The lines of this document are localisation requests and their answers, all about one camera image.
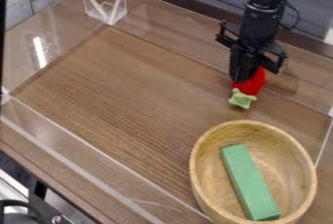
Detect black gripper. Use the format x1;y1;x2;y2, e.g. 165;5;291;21
215;20;288;84

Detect red plush strawberry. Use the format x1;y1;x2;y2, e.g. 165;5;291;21
228;67;264;110

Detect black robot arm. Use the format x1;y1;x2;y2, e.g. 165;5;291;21
215;0;299;84

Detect wooden oval bowl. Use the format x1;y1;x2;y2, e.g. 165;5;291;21
188;120;316;224

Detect green rectangular block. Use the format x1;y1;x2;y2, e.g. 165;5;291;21
219;144;280;221

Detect black cable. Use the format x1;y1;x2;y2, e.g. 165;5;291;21
275;0;302;31

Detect clear acrylic corner bracket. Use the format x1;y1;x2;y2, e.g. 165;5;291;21
82;0;126;25

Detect clear acrylic enclosure wall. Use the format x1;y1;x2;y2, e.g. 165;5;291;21
1;88;211;224

